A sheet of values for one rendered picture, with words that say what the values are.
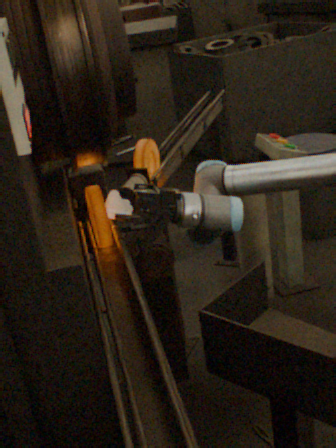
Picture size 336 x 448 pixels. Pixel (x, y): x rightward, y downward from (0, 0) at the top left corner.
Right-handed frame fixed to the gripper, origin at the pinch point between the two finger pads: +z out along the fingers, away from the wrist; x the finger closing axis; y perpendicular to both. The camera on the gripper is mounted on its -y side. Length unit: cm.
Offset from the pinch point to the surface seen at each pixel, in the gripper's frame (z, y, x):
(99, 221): 0.7, 0.5, 7.7
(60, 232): 12.1, 9.2, 36.9
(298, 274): -92, -43, -60
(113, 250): -4.0, -7.9, 4.9
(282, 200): -78, -12, -60
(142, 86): -58, -3, -256
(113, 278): -2.4, -9.0, 17.9
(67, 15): 14, 46, 23
